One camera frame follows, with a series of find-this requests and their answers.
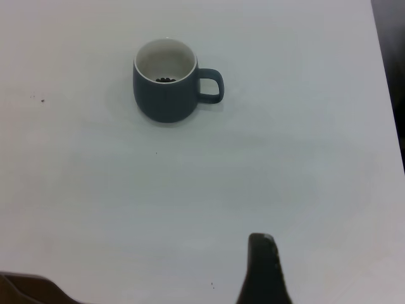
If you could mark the dark grey ceramic mug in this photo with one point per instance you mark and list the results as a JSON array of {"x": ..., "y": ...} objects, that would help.
[{"x": 164, "y": 101}]

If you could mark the few coffee beans inside mug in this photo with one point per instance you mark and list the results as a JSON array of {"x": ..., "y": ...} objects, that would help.
[{"x": 165, "y": 79}]

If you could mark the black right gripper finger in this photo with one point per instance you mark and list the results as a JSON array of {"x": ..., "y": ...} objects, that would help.
[{"x": 262, "y": 272}]

